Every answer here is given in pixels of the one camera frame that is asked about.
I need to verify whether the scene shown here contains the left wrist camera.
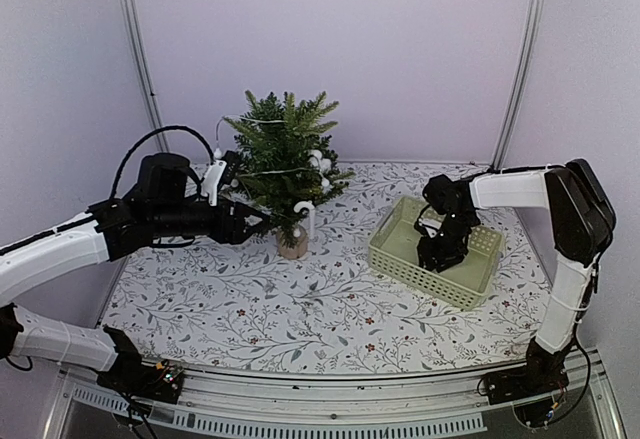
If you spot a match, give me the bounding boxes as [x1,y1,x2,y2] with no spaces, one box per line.
[201,148,241,207]

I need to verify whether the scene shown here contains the front aluminium rail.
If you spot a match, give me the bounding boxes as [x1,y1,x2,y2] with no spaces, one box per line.
[43,350,632,438]

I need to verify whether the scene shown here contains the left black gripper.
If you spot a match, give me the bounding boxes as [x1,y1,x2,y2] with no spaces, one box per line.
[152,195,270,244]

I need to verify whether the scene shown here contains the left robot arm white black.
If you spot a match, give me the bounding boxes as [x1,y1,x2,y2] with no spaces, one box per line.
[1,152,270,393]

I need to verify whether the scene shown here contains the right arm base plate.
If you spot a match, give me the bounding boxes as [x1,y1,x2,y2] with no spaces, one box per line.
[479,366,569,405]

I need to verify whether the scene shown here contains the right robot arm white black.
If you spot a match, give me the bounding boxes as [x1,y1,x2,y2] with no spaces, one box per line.
[414,159,616,395]

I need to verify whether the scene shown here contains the floral white tablecloth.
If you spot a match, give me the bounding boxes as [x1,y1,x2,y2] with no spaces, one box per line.
[102,163,550,375]

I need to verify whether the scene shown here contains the pale green plastic basket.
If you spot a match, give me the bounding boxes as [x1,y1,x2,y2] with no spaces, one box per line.
[368,196,504,311]

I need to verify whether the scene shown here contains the white ball light garland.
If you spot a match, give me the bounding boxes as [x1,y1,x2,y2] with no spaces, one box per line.
[222,116,337,247]

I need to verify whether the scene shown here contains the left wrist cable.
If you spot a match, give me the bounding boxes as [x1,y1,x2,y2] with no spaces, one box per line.
[109,126,216,200]

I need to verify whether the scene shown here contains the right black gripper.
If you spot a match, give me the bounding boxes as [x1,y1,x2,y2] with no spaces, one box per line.
[418,213,477,276]

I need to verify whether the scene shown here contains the small green christmas tree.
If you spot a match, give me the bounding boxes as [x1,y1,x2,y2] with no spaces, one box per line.
[223,90,353,259]

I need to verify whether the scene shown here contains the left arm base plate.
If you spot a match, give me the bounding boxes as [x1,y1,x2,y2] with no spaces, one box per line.
[97,359,184,404]

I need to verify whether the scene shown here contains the white candy cane ornament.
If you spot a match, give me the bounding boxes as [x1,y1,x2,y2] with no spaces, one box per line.
[293,201,316,240]

